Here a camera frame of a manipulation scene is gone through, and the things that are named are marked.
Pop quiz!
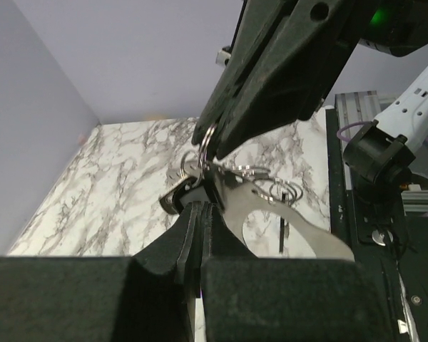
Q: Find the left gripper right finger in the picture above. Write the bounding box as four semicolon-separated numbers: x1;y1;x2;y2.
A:
199;204;392;341

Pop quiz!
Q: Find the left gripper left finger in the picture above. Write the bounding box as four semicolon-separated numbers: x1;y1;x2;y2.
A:
0;203;202;341

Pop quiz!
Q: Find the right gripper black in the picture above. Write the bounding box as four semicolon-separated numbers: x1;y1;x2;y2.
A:
360;0;428;57

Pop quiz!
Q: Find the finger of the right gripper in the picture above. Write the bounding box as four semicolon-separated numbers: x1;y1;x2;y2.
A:
213;1;364;159
192;1;297;145

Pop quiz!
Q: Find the silver protractor key organizer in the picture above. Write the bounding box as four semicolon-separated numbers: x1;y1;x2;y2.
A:
167;160;354;261

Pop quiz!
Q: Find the metal keyring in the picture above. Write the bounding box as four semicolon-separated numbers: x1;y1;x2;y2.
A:
180;123;303;206

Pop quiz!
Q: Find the black key tag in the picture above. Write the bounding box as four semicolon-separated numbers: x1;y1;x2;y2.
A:
159;178;209;215

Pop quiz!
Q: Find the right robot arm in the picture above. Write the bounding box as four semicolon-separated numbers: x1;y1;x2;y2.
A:
192;0;428;202

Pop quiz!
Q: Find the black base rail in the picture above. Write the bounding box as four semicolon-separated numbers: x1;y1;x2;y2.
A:
326;91;428;341

